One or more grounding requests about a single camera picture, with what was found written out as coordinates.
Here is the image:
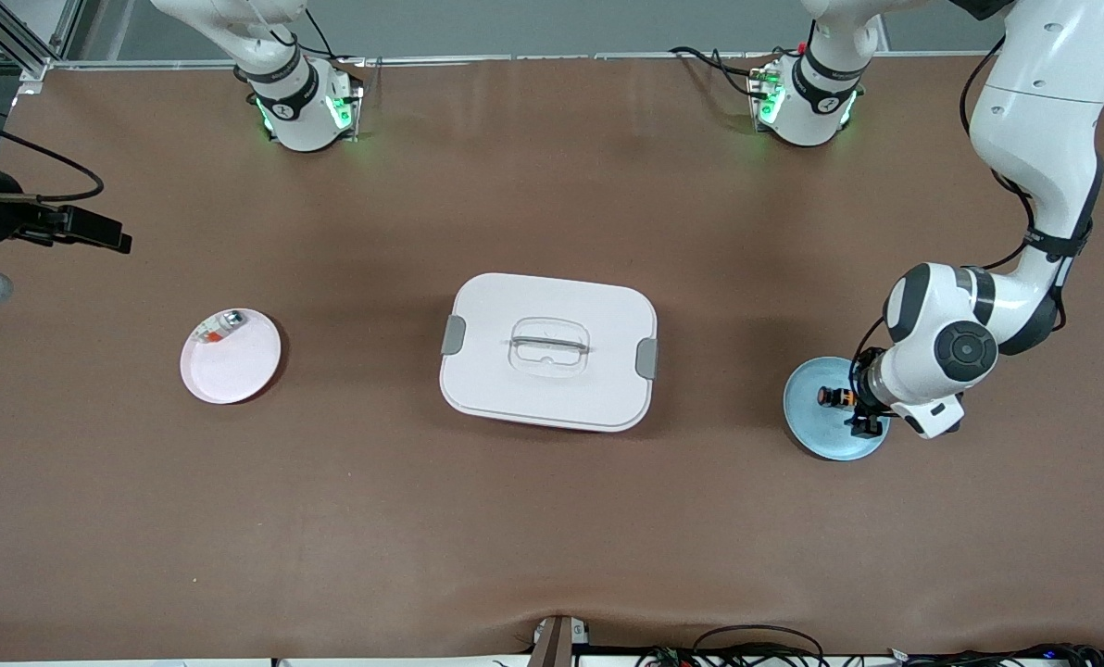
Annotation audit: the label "black looped cable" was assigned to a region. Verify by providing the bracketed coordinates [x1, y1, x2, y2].
[691, 624, 827, 667]

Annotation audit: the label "black base cable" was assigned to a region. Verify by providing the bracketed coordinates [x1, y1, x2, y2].
[670, 46, 771, 99]
[274, 9, 368, 66]

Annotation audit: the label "pink round plate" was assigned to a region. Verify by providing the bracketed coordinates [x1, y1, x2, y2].
[180, 308, 282, 406]

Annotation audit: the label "aluminium frame profile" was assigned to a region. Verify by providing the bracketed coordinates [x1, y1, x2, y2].
[0, 0, 86, 86]

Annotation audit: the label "brown and white edge bracket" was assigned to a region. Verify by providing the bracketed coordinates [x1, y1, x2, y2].
[529, 614, 592, 667]

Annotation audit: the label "brown table cover mat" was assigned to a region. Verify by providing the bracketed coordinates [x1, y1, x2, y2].
[0, 54, 1104, 663]

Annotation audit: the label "white lidded box grey clasps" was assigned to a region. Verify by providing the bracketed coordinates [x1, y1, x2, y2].
[439, 272, 659, 434]

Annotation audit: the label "silver table edge rail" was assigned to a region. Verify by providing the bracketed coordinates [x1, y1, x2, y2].
[47, 53, 1007, 71]

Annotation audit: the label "light blue round plate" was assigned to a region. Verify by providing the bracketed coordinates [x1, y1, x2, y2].
[783, 357, 891, 462]

